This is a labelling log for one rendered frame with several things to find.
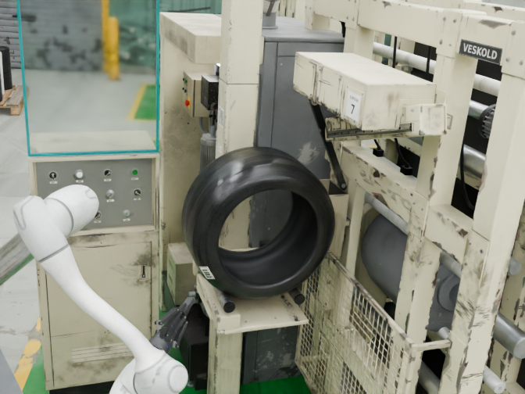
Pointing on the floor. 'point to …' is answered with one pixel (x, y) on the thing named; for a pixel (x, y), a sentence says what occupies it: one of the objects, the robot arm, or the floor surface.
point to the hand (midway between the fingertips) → (186, 306)
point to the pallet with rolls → (9, 84)
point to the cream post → (241, 236)
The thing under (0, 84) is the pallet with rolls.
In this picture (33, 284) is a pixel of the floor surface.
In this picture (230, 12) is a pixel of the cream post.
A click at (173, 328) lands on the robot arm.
